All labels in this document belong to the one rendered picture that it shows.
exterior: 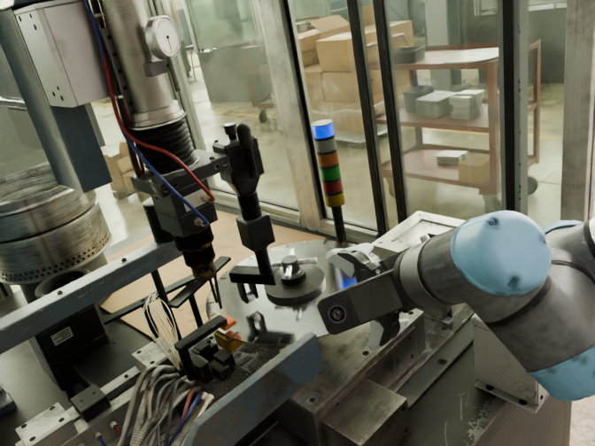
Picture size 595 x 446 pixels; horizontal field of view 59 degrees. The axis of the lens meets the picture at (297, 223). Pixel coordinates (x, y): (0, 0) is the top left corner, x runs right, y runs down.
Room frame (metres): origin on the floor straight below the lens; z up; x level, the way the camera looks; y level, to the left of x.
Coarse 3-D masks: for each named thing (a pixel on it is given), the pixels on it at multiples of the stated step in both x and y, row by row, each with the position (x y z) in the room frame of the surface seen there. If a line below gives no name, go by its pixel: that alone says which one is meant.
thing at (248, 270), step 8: (256, 256) 0.74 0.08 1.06; (264, 256) 0.74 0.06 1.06; (264, 264) 0.73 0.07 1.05; (232, 272) 0.76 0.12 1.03; (240, 272) 0.76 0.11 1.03; (248, 272) 0.75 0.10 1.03; (256, 272) 0.75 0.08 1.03; (264, 272) 0.73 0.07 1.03; (272, 272) 0.74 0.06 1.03; (280, 272) 0.75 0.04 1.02; (232, 280) 0.76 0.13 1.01; (240, 280) 0.75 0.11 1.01; (248, 280) 0.75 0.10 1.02; (256, 280) 0.74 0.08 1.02; (264, 280) 0.73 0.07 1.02; (272, 280) 0.73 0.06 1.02; (240, 288) 0.76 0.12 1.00; (256, 288) 0.76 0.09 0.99; (240, 296) 0.77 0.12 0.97; (256, 296) 0.76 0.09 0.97
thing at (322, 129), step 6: (318, 120) 1.11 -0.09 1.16; (324, 120) 1.10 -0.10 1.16; (330, 120) 1.09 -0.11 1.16; (312, 126) 1.09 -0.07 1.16; (318, 126) 1.07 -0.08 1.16; (324, 126) 1.07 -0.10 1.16; (330, 126) 1.08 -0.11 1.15; (318, 132) 1.07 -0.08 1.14; (324, 132) 1.07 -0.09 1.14; (330, 132) 1.07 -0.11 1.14; (318, 138) 1.07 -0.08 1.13; (324, 138) 1.07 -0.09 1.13
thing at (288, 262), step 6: (294, 252) 0.84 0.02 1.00; (282, 258) 0.82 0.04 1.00; (288, 258) 0.81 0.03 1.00; (294, 258) 0.81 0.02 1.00; (306, 258) 0.81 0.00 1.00; (312, 258) 0.80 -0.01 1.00; (276, 264) 0.81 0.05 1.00; (282, 264) 0.80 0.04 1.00; (288, 264) 0.80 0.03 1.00; (294, 264) 0.80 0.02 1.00; (300, 264) 0.80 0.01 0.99; (306, 264) 0.80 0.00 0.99; (288, 270) 0.78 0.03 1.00; (294, 270) 0.80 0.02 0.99; (288, 276) 0.76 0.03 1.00
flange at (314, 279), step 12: (300, 276) 0.79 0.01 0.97; (312, 276) 0.81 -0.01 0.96; (324, 276) 0.80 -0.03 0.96; (276, 288) 0.79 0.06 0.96; (288, 288) 0.78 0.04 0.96; (300, 288) 0.78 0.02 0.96; (312, 288) 0.77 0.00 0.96; (276, 300) 0.77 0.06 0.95; (288, 300) 0.76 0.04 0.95; (300, 300) 0.76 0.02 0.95
